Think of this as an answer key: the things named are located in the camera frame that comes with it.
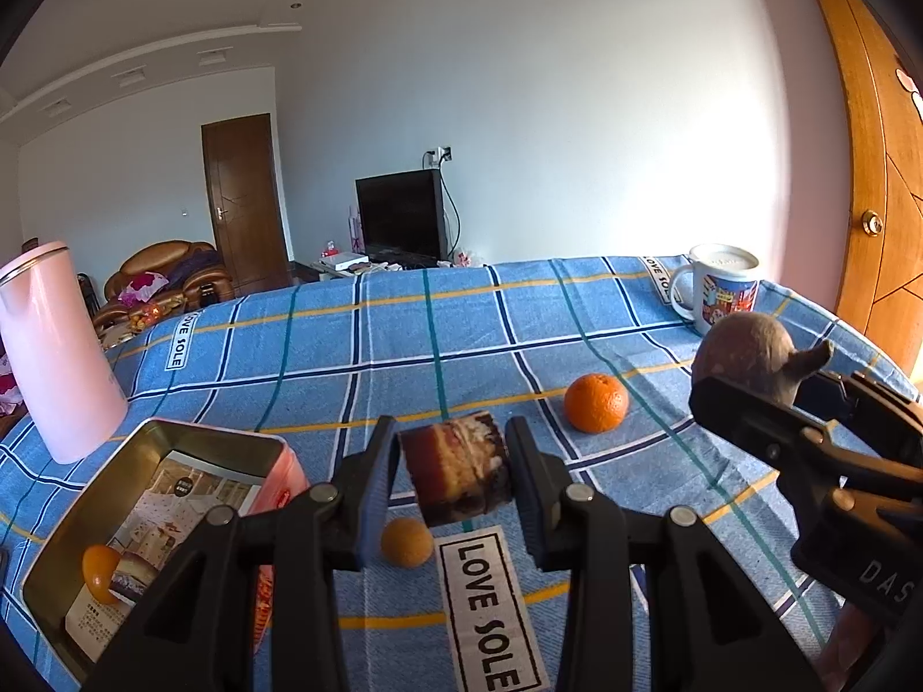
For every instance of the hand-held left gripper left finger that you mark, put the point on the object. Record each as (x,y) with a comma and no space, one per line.
(376,490)

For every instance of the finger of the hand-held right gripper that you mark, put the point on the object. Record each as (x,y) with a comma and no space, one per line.
(750,418)
(880,411)

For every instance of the light wooden door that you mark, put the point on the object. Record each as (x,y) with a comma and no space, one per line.
(865,122)

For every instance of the white printed mug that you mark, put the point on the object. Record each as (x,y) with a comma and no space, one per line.
(721,292)

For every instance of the small pink cushion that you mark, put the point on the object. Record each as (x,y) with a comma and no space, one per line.
(138,290)

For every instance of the white wall socket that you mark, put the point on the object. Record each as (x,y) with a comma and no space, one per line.
(440,154)

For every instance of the bright orange mandarin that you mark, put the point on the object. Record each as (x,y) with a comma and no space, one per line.
(97,569)

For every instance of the printed paper sheet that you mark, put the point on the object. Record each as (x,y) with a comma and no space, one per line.
(187,490)

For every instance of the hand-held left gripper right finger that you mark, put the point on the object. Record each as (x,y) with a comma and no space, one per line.
(526,490)

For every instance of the white door decoration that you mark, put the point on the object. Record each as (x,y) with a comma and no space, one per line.
(912,90)

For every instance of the blue plaid tablecloth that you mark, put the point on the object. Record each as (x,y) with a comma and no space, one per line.
(447,331)

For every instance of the dark brown room door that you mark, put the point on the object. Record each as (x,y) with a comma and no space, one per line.
(241,202)

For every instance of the person's right forearm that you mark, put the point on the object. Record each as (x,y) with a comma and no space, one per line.
(854,649)

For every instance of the small dull orange tangerine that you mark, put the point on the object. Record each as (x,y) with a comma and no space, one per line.
(407,543)

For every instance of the dark purple beetroot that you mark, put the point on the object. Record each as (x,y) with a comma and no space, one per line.
(750,353)

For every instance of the orange mandarin with stem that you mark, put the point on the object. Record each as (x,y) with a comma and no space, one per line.
(595,404)

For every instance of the round brass door knob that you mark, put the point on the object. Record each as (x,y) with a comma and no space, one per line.
(871,221)

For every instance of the low dark tv table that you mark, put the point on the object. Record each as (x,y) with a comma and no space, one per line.
(310,270)

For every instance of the black television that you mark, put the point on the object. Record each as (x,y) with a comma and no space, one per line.
(398,213)

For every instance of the white flat box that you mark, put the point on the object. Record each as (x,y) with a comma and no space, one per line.
(345,260)

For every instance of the pink electric kettle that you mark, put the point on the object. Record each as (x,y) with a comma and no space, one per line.
(54,360)

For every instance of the pink floral cushion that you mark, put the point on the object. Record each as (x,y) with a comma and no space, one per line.
(8,386)

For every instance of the brown leather armchair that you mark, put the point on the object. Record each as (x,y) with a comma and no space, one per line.
(180,267)

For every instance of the pink metal tin box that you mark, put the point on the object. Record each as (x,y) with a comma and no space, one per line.
(285,479)

